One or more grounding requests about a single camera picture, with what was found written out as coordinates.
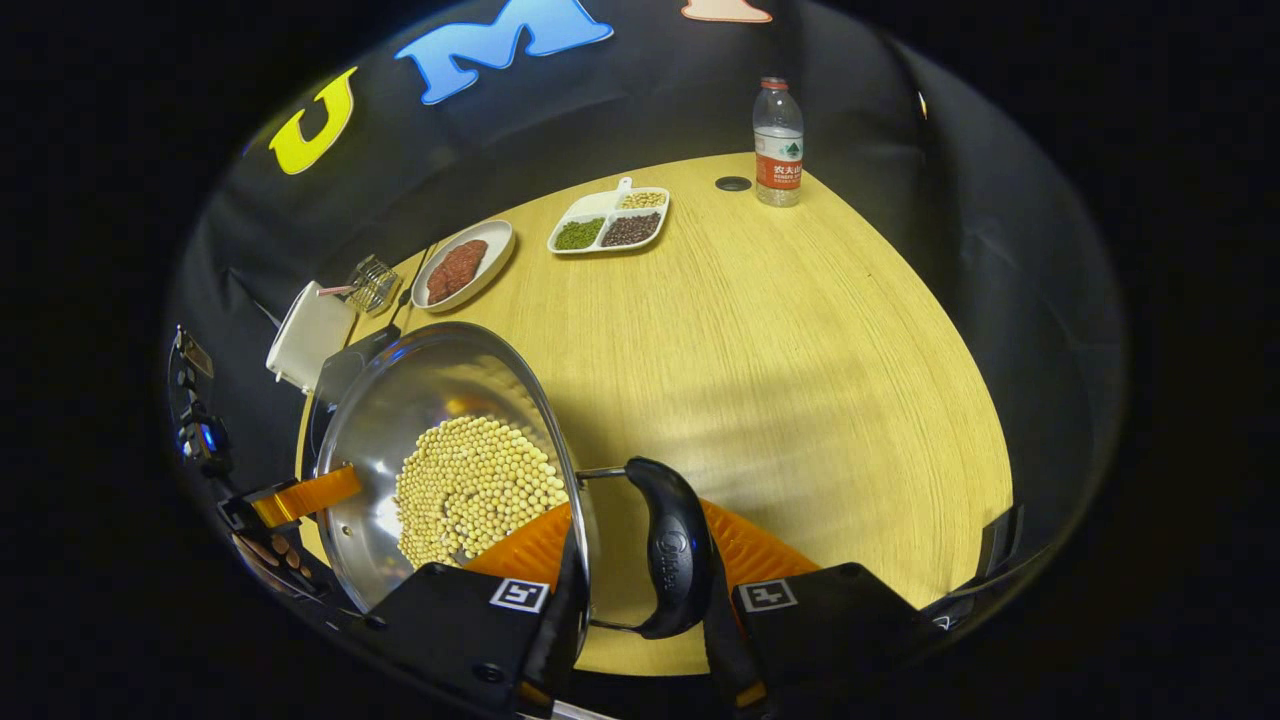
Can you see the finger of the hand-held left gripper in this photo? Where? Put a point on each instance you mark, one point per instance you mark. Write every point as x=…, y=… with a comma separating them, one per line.
x=305, y=495

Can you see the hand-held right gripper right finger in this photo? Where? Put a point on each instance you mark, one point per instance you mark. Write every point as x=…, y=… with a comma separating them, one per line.
x=725, y=650

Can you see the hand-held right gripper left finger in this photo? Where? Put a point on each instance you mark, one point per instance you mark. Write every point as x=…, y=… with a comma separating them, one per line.
x=565, y=620

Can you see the black induction cooktop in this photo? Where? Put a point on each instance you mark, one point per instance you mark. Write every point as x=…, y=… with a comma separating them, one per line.
x=350, y=370

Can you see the pile of soybeans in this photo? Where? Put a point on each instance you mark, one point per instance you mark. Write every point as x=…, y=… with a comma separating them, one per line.
x=480, y=490

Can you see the white toaster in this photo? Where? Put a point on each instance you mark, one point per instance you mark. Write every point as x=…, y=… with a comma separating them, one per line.
x=310, y=335

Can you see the pink stick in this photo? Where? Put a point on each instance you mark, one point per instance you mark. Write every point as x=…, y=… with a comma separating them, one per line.
x=335, y=291

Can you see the red meat slice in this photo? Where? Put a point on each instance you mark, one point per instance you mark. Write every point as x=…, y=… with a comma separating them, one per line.
x=445, y=287
x=468, y=258

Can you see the round white plate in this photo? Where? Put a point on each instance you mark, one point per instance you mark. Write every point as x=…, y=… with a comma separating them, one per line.
x=497, y=243

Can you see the heap of green beans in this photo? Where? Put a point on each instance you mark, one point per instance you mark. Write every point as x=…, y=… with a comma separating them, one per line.
x=580, y=234

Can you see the heap of dark beans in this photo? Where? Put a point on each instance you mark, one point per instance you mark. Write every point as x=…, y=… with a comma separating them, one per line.
x=632, y=229

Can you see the white divided dish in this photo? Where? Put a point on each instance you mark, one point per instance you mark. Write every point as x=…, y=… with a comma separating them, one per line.
x=597, y=205

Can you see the small heap of yellow beans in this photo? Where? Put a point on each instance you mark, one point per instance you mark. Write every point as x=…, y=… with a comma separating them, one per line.
x=642, y=200

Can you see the clear water bottle red label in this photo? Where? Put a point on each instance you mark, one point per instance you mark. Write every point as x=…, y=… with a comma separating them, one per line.
x=778, y=150

